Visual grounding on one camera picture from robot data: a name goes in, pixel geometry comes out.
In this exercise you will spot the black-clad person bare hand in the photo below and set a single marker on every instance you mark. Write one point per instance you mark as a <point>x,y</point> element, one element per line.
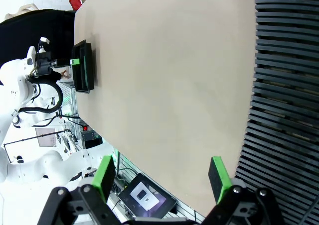
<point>66,74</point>

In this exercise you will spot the white paper sheet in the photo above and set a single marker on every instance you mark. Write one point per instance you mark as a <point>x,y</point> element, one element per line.
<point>46,136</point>

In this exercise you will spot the black power supply unit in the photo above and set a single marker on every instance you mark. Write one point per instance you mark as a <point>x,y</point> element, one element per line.
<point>91,139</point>

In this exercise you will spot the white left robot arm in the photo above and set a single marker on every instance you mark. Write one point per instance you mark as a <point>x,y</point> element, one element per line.
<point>12,85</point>

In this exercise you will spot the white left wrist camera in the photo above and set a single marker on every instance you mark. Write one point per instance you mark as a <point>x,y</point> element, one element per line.
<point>30,58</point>

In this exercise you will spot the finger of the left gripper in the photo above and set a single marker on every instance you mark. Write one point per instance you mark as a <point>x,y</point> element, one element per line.
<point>63,62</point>

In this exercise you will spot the person in black clothes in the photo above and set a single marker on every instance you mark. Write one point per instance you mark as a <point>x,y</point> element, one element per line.
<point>37,31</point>

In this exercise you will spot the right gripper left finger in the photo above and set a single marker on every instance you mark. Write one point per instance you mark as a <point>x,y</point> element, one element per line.
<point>104,175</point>

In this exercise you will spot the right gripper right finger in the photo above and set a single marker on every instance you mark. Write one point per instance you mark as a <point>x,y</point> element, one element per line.
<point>220,177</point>

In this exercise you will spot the small black display screen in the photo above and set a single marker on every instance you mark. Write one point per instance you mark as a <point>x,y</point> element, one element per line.
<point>147,197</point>

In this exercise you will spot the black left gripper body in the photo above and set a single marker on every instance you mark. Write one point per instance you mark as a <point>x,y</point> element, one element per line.
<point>45,64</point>

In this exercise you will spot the black slotted board rack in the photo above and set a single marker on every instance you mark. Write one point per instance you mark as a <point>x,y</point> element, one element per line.
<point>286,85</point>

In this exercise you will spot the black ESD tray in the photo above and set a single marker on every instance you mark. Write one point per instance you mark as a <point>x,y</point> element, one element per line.
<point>91,68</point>

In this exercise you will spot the green perforated circuit board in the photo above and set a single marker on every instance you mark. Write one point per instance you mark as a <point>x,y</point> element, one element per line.
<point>85,67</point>

